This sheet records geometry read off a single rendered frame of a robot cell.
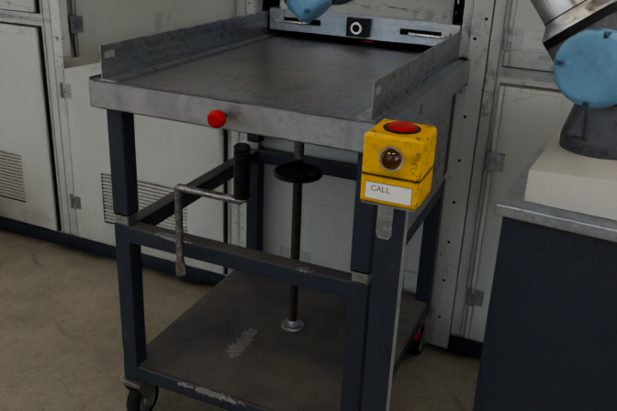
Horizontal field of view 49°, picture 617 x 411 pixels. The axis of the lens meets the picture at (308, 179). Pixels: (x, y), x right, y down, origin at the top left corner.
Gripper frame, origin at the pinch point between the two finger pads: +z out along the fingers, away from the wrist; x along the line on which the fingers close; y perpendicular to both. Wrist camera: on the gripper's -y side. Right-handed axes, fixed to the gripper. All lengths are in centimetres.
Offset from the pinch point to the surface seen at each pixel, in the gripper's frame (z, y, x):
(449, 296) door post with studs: 36, 85, 35
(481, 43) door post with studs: 24.3, 14.1, 33.8
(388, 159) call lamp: -66, 31, 38
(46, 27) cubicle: 27, 25, -106
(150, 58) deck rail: -26.7, 26.0, -27.1
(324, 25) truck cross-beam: 27.6, 14.0, -9.5
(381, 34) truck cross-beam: 27.7, 14.7, 7.0
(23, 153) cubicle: 33, 70, -120
